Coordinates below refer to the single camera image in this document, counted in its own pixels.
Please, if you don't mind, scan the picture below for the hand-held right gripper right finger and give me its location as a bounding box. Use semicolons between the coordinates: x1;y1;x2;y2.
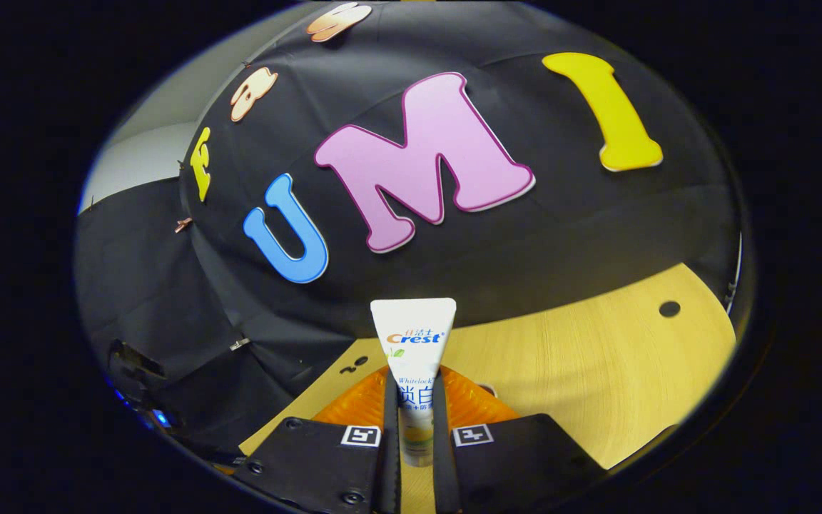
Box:
431;364;608;514

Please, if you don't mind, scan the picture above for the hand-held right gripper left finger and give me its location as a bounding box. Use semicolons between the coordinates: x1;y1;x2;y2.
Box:
231;366;402;514

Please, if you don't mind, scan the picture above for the white toothpaste tube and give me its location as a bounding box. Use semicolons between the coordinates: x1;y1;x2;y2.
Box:
370;298;457;468

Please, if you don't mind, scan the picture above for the wooden desktop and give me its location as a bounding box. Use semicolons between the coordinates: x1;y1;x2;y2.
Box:
238;263;738;514

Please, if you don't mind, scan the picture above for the black backdrop cloth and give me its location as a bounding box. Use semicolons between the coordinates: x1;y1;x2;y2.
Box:
74;0;747;458

